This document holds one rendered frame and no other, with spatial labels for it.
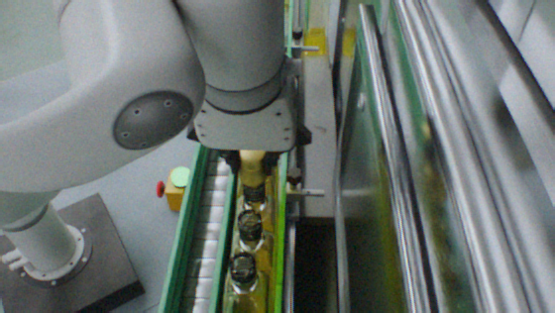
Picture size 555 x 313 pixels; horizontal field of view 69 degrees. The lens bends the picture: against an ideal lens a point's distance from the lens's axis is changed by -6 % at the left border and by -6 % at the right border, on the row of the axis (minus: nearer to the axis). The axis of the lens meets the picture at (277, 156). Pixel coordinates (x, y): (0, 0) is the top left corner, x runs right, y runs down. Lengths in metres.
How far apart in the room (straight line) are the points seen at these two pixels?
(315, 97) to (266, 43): 0.77
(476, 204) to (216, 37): 0.18
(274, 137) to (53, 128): 0.23
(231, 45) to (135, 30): 0.08
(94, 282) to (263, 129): 0.58
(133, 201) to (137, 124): 0.83
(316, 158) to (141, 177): 0.44
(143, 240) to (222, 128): 0.62
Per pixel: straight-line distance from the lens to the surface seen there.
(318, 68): 1.16
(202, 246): 0.80
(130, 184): 1.09
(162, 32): 0.24
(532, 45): 0.25
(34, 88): 1.51
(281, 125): 0.39
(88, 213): 0.99
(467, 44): 0.28
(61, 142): 0.24
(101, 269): 0.91
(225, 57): 0.30
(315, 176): 0.88
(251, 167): 0.49
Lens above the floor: 1.56
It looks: 48 degrees down
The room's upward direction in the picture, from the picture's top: straight up
